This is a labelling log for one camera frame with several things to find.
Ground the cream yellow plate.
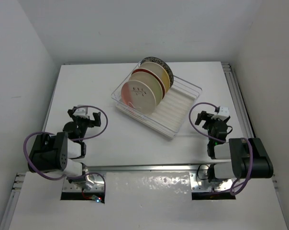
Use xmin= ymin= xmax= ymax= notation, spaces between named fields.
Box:
xmin=139 ymin=62 xmax=170 ymax=92

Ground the pink cream leaf plate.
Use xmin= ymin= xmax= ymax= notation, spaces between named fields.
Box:
xmin=121 ymin=80 xmax=156 ymax=107

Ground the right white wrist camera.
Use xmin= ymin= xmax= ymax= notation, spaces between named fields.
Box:
xmin=213 ymin=106 xmax=230 ymax=120

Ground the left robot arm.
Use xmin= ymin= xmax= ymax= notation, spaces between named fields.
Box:
xmin=23 ymin=105 xmax=109 ymax=181

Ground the red blue floral plate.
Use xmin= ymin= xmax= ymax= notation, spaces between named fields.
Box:
xmin=131 ymin=68 xmax=166 ymax=98

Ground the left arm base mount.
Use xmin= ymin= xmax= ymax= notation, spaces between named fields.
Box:
xmin=62 ymin=172 xmax=106 ymax=192

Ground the small circuit board LED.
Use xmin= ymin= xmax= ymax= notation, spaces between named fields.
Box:
xmin=81 ymin=190 xmax=103 ymax=203

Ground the aluminium rail frame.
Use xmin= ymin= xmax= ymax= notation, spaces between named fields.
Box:
xmin=2 ymin=64 xmax=286 ymax=230

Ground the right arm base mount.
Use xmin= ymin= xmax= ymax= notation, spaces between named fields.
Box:
xmin=189 ymin=164 xmax=233 ymax=193

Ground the blue patterned rim plate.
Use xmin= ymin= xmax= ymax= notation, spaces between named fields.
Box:
xmin=140 ymin=57 xmax=174 ymax=87

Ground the wire plate holder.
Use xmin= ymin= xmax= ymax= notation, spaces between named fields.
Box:
xmin=128 ymin=102 xmax=156 ymax=116

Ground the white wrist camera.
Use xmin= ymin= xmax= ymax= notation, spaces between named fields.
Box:
xmin=213 ymin=106 xmax=230 ymax=120
xmin=73 ymin=107 xmax=89 ymax=118

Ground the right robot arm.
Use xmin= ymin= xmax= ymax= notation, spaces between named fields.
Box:
xmin=195 ymin=111 xmax=274 ymax=182

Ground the cream green twig plate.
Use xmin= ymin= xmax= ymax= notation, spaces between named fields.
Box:
xmin=129 ymin=71 xmax=164 ymax=105

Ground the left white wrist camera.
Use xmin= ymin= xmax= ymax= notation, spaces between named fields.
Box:
xmin=73 ymin=107 xmax=89 ymax=118

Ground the clear dish rack tray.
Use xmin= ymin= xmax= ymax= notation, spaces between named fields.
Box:
xmin=111 ymin=62 xmax=202 ymax=138

